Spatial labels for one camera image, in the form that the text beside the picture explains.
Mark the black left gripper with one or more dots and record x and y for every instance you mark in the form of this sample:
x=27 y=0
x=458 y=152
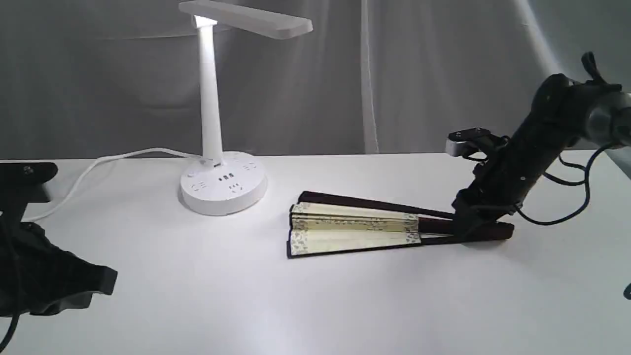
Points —
x=37 y=276

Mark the folding paper fan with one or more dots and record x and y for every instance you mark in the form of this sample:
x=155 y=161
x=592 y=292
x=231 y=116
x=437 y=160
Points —
x=323 y=224

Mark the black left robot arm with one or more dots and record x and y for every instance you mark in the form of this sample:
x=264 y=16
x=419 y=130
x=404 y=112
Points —
x=22 y=184

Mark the white backdrop cloth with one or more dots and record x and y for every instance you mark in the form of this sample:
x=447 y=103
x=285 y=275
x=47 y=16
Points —
x=87 y=78

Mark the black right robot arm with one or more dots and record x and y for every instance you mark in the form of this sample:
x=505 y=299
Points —
x=562 y=112

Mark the white desk lamp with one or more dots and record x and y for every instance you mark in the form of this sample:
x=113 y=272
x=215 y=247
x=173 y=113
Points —
x=225 y=182

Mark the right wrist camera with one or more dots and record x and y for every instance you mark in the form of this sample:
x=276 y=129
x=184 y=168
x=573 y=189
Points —
x=476 y=144

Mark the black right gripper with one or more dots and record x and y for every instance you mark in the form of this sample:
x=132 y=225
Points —
x=501 y=184

